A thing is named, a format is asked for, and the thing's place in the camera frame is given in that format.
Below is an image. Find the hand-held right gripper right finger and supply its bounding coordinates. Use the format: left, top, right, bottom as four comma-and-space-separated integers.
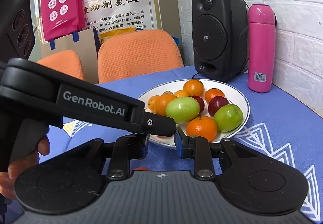
174, 127, 255, 180

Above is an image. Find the pink bottle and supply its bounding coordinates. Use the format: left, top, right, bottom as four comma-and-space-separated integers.
247, 4, 276, 93

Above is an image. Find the small tangerine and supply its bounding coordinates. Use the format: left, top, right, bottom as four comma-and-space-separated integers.
204, 88, 225, 104

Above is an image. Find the blue printed tablecloth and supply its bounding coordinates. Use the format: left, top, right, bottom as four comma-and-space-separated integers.
5, 66, 323, 224

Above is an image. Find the green jujube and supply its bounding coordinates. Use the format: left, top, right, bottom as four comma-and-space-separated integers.
166, 97, 201, 124
213, 104, 244, 132

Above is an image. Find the black speaker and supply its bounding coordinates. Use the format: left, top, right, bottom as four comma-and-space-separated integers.
191, 0, 249, 82

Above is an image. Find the large orange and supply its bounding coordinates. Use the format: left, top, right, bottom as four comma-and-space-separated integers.
154, 94, 178, 116
183, 79, 205, 97

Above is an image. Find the brown paper bag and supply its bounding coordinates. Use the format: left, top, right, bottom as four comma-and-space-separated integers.
40, 29, 99, 83

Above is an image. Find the orange chair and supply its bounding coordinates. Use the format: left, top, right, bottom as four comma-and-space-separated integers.
97, 29, 184, 84
36, 50, 86, 81

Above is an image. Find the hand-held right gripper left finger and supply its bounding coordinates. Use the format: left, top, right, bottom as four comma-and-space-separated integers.
68, 134, 150, 181

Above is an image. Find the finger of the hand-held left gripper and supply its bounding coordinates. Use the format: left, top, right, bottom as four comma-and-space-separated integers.
131, 108, 177, 137

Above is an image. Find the yellow plastic packet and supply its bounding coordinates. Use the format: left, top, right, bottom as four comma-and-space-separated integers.
99, 25, 142, 45

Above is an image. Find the pink tote bag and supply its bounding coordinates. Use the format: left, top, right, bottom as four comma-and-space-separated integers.
40, 0, 85, 41

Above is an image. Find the white plate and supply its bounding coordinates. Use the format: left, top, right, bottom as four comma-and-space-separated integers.
137, 79, 250, 150

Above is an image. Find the bumpy mandarin orange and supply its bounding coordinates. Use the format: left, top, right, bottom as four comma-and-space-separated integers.
186, 116, 218, 143

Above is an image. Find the small smooth orange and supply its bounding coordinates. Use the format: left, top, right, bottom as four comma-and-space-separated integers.
147, 95, 160, 112

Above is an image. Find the dark red plum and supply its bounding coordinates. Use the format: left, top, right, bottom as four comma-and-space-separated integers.
191, 96, 205, 112
208, 96, 230, 117

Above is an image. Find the framed text wall poster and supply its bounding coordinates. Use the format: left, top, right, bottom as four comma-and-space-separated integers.
81, 0, 162, 38

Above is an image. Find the person's left hand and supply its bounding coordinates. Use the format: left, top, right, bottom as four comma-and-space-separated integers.
0, 135, 50, 201

